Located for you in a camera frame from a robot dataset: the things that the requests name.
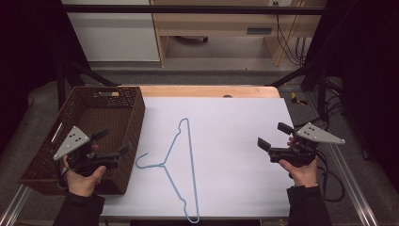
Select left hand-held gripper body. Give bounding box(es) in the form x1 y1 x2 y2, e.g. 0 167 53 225
53 125 121 177

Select black curtain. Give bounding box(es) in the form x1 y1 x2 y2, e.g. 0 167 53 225
309 0 399 184
0 0 92 155

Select aluminium rail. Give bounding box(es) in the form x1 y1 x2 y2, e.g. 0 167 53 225
325 143 379 226
0 184 33 226

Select black horizontal frame bar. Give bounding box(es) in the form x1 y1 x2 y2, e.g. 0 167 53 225
60 4 326 16

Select yellow cable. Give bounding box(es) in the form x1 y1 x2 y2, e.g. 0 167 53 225
277 0 306 68

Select white cabinet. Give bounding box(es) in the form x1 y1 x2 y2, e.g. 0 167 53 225
60 0 161 63

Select black diagonal frame strut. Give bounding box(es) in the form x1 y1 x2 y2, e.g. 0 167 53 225
265 60 327 92
56 60 122 109

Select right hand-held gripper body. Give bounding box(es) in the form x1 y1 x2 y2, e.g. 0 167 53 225
268 122 346 168

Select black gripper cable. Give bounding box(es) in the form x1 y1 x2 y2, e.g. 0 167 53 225
314 150 346 203

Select white table sheet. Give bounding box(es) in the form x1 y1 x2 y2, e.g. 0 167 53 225
101 96 296 218

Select blue wire clothes hanger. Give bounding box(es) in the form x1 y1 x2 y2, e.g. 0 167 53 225
135 118 200 224

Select person's left hand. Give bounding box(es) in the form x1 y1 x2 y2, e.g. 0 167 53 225
62 155 108 198

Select yellow and black tool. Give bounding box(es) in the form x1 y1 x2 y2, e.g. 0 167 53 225
290 91 309 106

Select wooden desk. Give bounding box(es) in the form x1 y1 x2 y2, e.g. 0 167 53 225
150 0 327 68

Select person's right hand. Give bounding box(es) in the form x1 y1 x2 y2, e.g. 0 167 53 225
278 157 320 188

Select black hanging cables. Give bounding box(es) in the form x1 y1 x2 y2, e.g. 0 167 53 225
274 1 308 67

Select brown woven basket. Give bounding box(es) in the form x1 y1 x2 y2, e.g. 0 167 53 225
18 86 147 196

